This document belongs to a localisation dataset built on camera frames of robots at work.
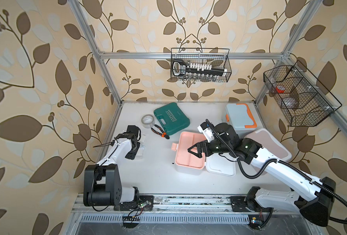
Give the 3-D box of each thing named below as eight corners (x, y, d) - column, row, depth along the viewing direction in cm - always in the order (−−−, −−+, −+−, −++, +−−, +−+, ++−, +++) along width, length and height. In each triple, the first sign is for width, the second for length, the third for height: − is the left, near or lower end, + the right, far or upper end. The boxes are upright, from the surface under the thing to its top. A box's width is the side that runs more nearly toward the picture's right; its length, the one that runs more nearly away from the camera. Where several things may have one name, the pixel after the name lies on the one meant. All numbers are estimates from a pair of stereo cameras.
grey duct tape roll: (140, 128, 107) (139, 125, 104) (143, 117, 114) (142, 114, 111) (154, 128, 107) (153, 125, 104) (155, 117, 114) (154, 114, 111)
